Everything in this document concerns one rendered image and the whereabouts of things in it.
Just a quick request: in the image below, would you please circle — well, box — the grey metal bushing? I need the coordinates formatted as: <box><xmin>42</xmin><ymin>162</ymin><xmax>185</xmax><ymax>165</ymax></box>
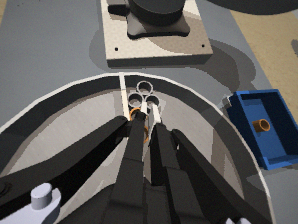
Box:
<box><xmin>144</xmin><ymin>94</ymin><xmax>161</xmax><ymax>114</ymax></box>
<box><xmin>127</xmin><ymin>92</ymin><xmax>144</xmax><ymax>111</ymax></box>
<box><xmin>136</xmin><ymin>81</ymin><xmax>153</xmax><ymax>99</ymax></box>

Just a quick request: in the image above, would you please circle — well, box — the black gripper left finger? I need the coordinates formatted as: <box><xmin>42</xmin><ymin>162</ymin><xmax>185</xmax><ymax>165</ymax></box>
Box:
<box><xmin>0</xmin><ymin>101</ymin><xmax>147</xmax><ymax>224</ymax></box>

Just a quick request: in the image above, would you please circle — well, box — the blue open tray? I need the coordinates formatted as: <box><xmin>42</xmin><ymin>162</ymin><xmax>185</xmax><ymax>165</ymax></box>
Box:
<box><xmin>222</xmin><ymin>89</ymin><xmax>298</xmax><ymax>170</ymax></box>

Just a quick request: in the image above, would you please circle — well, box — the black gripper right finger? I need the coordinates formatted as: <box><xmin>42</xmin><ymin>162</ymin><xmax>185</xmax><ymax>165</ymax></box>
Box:
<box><xmin>148</xmin><ymin>104</ymin><xmax>272</xmax><ymax>224</ymax></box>

